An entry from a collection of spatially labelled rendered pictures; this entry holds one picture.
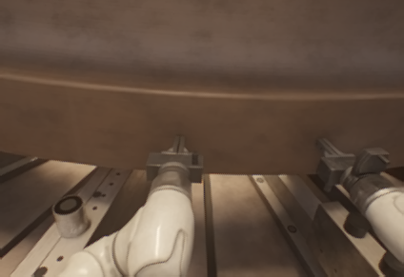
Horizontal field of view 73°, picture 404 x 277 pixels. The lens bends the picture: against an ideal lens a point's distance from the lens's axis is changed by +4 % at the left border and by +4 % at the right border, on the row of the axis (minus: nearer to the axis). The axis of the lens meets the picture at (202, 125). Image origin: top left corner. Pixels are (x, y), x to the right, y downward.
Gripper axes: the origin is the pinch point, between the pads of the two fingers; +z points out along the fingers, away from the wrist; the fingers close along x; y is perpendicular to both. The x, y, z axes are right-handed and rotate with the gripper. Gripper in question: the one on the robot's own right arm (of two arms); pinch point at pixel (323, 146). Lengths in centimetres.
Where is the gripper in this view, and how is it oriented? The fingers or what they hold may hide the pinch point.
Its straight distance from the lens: 83.4
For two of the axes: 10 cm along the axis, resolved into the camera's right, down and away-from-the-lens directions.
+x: 9.9, -0.3, 1.6
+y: -0.5, 8.7, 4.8
